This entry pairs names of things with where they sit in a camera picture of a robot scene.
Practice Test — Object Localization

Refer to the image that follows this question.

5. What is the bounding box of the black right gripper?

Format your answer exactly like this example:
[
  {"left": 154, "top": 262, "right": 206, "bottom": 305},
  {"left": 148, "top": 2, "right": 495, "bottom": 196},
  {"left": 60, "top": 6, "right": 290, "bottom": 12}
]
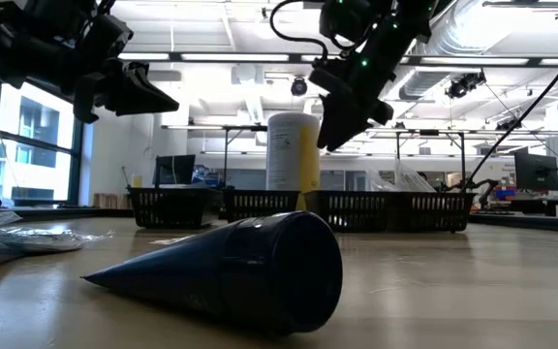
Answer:
[{"left": 307, "top": 60, "right": 396, "bottom": 151}]

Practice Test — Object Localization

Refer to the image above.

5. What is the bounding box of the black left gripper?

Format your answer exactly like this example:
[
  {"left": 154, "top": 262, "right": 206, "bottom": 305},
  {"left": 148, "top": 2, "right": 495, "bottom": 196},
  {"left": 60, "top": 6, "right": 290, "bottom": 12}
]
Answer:
[{"left": 41, "top": 14, "right": 180, "bottom": 125}]

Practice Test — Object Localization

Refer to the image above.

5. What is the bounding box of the white puff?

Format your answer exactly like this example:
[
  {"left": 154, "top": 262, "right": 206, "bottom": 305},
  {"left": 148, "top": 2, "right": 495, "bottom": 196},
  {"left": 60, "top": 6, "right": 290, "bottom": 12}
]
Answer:
[{"left": 365, "top": 167, "right": 401, "bottom": 193}]

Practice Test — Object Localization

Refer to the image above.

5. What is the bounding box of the printed white pouch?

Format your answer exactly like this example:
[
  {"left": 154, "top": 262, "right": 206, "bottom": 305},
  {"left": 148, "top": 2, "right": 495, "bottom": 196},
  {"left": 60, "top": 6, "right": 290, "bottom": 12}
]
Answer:
[{"left": 393, "top": 158, "right": 436, "bottom": 194}]

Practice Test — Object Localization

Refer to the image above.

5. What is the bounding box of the black mesh item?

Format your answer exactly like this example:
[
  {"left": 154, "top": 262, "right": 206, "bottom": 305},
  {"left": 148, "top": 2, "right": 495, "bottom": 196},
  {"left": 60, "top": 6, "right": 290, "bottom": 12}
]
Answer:
[{"left": 0, "top": 226, "right": 114, "bottom": 254}]

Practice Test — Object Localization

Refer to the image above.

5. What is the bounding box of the black monitor on arm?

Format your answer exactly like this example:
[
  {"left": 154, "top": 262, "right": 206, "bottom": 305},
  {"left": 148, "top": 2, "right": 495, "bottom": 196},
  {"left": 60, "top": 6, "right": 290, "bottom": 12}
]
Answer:
[{"left": 513, "top": 151, "right": 558, "bottom": 192}]

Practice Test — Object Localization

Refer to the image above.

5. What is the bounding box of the black ceiling spotlight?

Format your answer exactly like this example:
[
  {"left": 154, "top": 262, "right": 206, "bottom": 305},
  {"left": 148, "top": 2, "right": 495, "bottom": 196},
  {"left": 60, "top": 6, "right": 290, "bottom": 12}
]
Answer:
[
  {"left": 290, "top": 76, "right": 309, "bottom": 97},
  {"left": 444, "top": 70, "right": 487, "bottom": 101}
]

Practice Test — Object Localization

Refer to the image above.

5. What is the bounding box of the white yellow wipes canister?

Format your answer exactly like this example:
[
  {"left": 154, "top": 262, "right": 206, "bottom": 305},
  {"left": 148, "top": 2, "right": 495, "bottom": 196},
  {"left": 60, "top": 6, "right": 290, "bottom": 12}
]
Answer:
[{"left": 265, "top": 111, "right": 322, "bottom": 210}]

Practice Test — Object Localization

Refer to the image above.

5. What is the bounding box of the black computer monitor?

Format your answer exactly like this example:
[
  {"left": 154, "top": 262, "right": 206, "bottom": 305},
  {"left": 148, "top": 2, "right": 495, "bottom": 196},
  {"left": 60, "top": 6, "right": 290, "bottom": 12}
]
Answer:
[{"left": 154, "top": 153, "right": 197, "bottom": 187}]

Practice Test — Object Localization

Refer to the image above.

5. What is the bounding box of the black slotted plastic basket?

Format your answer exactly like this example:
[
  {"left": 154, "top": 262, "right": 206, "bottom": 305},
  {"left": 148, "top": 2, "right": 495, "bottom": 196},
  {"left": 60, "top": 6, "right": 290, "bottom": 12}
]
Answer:
[
  {"left": 303, "top": 189, "right": 390, "bottom": 233},
  {"left": 126, "top": 186, "right": 223, "bottom": 230},
  {"left": 387, "top": 191, "right": 477, "bottom": 233},
  {"left": 222, "top": 189, "right": 302, "bottom": 224}
]

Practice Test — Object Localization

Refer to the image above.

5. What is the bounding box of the black framed workbench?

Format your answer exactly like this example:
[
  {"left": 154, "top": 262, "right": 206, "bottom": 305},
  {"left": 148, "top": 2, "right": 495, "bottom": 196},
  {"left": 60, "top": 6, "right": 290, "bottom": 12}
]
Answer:
[{"left": 162, "top": 124, "right": 469, "bottom": 188}]

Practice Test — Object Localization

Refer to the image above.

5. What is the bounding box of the dark background desk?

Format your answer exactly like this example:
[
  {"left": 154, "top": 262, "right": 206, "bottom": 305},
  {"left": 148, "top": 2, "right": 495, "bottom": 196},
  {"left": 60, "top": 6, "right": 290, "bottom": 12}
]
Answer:
[{"left": 477, "top": 196, "right": 558, "bottom": 217}]

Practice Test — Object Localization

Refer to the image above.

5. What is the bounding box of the black overhead light rail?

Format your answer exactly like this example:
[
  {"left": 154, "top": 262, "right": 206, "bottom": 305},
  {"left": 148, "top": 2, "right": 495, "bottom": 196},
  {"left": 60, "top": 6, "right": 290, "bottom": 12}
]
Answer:
[{"left": 113, "top": 51, "right": 558, "bottom": 68}]

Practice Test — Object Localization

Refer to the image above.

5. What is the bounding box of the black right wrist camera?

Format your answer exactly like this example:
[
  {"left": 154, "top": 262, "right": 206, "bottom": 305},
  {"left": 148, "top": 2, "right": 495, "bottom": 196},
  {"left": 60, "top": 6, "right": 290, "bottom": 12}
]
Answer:
[{"left": 318, "top": 0, "right": 375, "bottom": 48}]

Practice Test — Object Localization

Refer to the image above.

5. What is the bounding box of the silver ventilation duct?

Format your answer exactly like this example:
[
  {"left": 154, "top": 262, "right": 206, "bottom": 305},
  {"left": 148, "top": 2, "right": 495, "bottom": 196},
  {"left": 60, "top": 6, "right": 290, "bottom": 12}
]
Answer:
[{"left": 383, "top": 0, "right": 508, "bottom": 101}]

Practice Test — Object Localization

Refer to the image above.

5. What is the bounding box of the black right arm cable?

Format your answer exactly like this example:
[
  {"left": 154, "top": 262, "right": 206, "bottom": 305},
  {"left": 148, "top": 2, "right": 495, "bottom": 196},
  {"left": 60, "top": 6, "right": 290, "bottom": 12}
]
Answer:
[{"left": 460, "top": 28, "right": 558, "bottom": 193}]

